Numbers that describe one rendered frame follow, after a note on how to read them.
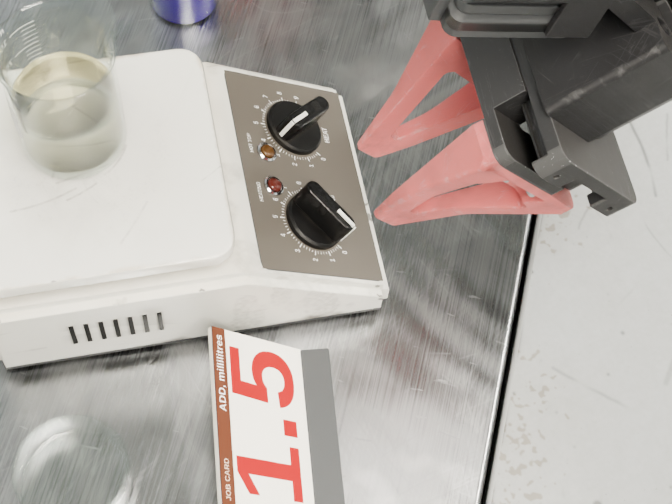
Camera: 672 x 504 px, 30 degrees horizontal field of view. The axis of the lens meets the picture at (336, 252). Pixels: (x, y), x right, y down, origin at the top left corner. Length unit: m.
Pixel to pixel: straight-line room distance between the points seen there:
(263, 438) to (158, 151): 0.15
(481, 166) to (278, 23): 0.30
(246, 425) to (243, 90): 0.17
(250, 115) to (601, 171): 0.22
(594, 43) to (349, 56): 0.29
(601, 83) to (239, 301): 0.23
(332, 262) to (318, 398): 0.07
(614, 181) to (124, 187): 0.23
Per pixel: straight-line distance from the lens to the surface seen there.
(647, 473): 0.66
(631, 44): 0.47
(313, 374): 0.64
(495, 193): 0.54
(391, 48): 0.75
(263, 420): 0.61
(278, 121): 0.65
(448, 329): 0.66
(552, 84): 0.48
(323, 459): 0.63
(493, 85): 0.49
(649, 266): 0.71
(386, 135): 0.55
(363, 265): 0.64
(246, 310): 0.62
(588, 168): 0.49
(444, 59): 0.52
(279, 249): 0.61
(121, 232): 0.58
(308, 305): 0.63
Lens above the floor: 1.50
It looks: 63 degrees down
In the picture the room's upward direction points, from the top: 7 degrees clockwise
